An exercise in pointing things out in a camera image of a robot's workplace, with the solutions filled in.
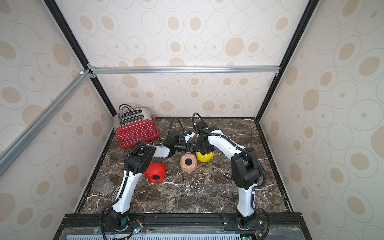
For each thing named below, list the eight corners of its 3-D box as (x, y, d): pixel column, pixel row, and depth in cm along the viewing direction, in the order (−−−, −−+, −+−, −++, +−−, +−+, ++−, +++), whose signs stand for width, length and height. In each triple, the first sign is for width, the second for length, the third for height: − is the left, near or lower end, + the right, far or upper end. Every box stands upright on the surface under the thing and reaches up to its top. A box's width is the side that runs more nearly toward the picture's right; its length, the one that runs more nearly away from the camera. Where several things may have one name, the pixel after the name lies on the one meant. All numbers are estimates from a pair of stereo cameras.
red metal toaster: (119, 148, 104) (107, 131, 90) (128, 126, 118) (118, 107, 103) (156, 148, 105) (150, 131, 90) (160, 126, 118) (156, 107, 104)
